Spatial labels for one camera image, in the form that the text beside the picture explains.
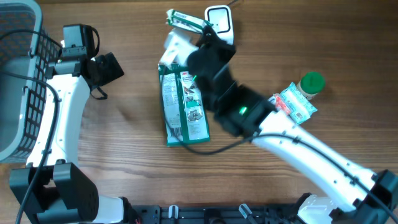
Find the green lidded small jar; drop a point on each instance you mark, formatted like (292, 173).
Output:
(311, 84)

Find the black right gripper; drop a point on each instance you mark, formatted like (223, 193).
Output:
(212, 43)

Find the teal wet wipes pack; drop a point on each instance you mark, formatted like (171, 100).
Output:
(300, 108)

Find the orange tissue pack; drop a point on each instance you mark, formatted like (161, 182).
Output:
(279, 104)

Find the green white candy bar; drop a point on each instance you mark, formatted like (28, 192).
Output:
(186, 22)

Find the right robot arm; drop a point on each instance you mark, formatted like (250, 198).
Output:
(351, 193)

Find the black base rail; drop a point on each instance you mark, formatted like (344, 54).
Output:
(266, 214)

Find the white barcode scanner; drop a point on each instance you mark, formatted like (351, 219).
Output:
(221, 18)

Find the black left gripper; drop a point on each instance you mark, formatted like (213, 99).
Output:
(114, 71)

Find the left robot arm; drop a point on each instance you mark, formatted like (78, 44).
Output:
(51, 188)

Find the green glove package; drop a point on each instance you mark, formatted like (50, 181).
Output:
(185, 117)

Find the grey plastic mesh basket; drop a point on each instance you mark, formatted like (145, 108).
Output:
(25, 54)

